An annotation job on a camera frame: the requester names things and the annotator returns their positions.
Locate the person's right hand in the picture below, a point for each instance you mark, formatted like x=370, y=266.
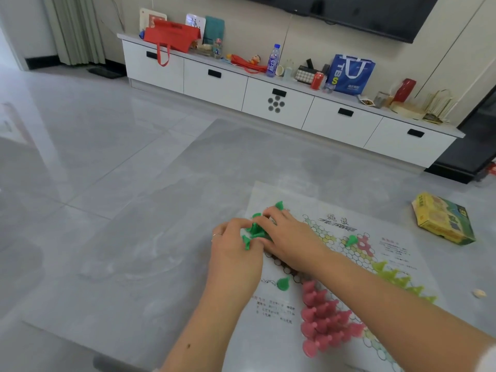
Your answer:
x=298, y=247

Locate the person's left hand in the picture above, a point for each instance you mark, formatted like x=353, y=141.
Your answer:
x=232, y=267

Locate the pile of mixed cone pieces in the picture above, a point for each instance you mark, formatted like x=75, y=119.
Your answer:
x=283, y=284

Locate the checkers board sheet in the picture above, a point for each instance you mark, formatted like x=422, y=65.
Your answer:
x=271, y=329

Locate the group of pink game pieces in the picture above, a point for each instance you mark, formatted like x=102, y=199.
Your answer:
x=325, y=321

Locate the yellow-green cone game pieces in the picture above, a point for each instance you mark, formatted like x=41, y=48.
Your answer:
x=399, y=280

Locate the person's right forearm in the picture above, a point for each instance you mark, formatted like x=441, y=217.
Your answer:
x=407, y=313

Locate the person's left forearm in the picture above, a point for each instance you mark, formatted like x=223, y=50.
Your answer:
x=205, y=333

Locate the yellow green cardboard box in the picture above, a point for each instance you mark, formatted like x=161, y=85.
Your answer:
x=441, y=218

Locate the open snack bag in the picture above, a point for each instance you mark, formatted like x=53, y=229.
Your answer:
x=366, y=101

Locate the small glass jar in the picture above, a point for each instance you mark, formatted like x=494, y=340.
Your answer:
x=329, y=88

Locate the red soda can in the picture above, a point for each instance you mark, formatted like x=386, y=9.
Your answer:
x=317, y=81

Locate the glass cup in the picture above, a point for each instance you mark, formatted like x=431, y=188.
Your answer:
x=380, y=100

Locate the black white checkered box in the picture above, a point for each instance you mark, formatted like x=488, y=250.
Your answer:
x=304, y=74

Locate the round wooden box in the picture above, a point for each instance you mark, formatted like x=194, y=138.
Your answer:
x=407, y=111

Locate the blue tote bag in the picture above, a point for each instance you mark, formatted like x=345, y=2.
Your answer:
x=350, y=79

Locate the white paper cup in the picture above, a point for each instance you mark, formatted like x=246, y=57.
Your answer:
x=279, y=71

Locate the white TV cabinet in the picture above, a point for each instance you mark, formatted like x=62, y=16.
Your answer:
x=217, y=85

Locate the small beige bead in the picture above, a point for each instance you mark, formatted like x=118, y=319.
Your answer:
x=479, y=293

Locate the blue-label water bottle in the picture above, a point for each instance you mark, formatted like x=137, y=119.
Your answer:
x=273, y=61

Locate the red vase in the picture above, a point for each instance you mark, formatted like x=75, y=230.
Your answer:
x=405, y=90

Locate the red folded umbrella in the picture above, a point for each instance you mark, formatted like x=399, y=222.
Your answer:
x=244, y=63

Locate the small cartoon doll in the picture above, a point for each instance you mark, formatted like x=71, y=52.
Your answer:
x=255, y=59

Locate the black glass cabinet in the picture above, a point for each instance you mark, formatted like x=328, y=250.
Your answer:
x=469, y=154

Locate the red-label cola bottle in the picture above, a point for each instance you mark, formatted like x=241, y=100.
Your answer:
x=492, y=169

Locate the small pink-capped bottle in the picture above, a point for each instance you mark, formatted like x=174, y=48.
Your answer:
x=218, y=49

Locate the white sleeve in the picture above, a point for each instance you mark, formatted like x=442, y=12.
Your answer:
x=488, y=358

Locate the black floor mat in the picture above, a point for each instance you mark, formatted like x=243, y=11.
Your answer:
x=105, y=72

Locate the teal cloth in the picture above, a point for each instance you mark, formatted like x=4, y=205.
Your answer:
x=214, y=30

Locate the red fabric bag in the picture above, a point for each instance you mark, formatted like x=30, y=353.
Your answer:
x=172, y=34

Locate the black television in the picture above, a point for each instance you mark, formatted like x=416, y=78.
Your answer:
x=368, y=11

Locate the white printed card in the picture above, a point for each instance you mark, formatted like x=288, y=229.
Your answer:
x=195, y=21

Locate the grey-green curtain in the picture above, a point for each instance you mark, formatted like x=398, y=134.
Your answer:
x=73, y=27

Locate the beige picture frame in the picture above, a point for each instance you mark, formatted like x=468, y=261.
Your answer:
x=147, y=15

